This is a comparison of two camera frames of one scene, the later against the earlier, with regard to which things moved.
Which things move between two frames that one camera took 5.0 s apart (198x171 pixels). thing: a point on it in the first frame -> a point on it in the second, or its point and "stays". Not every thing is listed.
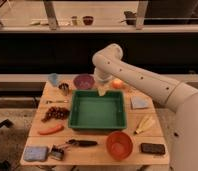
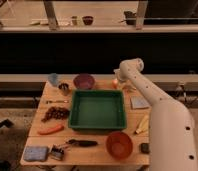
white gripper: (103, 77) -> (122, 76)
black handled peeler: (82, 143) stays
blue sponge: (35, 153) stays
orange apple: (118, 83) stays
